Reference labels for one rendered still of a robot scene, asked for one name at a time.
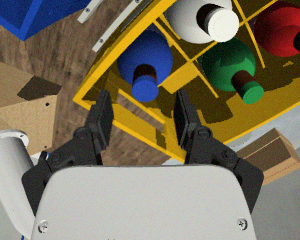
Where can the green bottle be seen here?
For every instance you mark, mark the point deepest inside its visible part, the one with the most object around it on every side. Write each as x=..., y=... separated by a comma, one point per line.
x=228, y=65

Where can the yellow plastic crate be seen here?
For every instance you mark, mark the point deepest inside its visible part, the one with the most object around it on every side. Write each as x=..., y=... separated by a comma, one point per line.
x=225, y=113

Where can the blue bottle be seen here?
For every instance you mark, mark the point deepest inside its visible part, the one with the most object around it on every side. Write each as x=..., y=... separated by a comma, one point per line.
x=145, y=61

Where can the red bottle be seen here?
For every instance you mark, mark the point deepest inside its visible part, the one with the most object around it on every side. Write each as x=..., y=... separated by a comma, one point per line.
x=277, y=29

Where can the blue divided crate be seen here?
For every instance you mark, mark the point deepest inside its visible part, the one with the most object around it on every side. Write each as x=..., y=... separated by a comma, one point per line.
x=40, y=14

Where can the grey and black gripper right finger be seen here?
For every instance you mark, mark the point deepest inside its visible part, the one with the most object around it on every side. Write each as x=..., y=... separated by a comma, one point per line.
x=205, y=149

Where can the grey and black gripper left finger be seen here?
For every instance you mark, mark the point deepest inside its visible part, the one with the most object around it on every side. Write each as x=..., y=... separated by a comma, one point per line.
x=83, y=149

